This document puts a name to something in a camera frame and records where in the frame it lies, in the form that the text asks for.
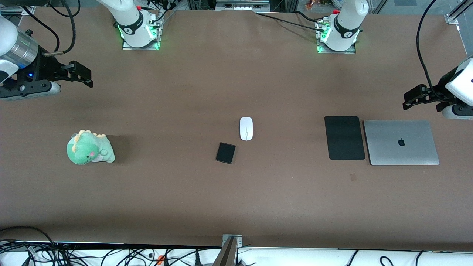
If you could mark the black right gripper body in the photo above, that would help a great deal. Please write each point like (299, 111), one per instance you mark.
(47, 67)

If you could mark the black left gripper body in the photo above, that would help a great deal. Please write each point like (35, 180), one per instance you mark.
(438, 91)

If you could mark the dark teal square block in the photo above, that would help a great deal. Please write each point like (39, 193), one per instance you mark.
(225, 153)

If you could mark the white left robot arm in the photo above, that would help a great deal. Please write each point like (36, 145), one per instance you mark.
(345, 26)

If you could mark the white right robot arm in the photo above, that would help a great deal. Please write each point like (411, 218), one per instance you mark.
(133, 22)

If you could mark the black mouse pad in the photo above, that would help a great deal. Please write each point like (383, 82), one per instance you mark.
(344, 137)

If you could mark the white computer mouse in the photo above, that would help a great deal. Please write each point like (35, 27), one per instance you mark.
(246, 128)

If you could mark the silver closed laptop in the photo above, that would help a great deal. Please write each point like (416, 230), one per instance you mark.
(401, 142)

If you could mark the green dinosaur plush toy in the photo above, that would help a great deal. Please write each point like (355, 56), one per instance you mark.
(88, 147)

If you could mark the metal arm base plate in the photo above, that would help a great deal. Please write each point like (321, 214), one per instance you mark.
(127, 45)
(323, 50)

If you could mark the aluminium corner bracket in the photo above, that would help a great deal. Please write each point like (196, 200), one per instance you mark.
(455, 14)

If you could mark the aluminium frame rail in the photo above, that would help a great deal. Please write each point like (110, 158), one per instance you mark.
(242, 4)

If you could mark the metal table edge bracket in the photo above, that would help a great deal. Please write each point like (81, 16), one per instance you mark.
(231, 251)

